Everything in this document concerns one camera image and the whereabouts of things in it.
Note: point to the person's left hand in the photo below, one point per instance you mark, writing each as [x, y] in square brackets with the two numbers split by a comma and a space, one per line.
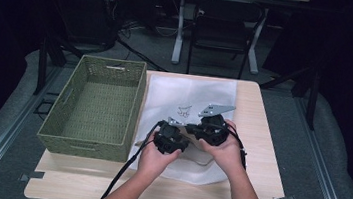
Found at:
[153, 164]

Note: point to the green woven basket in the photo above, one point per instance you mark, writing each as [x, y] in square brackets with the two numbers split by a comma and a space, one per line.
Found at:
[99, 107]

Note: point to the black metal stand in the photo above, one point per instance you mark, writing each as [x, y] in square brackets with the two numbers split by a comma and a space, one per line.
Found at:
[42, 64]
[312, 101]

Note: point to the white mesh laundry bag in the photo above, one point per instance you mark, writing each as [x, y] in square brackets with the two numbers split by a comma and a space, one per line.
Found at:
[172, 92]

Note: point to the metal floor rail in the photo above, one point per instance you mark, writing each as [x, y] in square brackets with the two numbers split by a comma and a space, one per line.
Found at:
[321, 163]
[9, 134]

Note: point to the black chair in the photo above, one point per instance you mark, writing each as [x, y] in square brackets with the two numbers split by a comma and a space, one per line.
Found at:
[220, 34]

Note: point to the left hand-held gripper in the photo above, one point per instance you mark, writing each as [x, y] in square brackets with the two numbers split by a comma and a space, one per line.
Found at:
[170, 139]

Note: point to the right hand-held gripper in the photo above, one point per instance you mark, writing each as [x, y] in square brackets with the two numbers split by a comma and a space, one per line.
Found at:
[213, 130]

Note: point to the white-legged desk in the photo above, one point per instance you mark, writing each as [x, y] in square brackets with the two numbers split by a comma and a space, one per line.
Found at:
[179, 29]

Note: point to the person's right hand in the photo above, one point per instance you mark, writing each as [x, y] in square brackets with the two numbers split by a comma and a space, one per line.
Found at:
[224, 158]

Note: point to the black equipment case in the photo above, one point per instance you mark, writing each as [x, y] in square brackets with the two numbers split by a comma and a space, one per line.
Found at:
[83, 18]

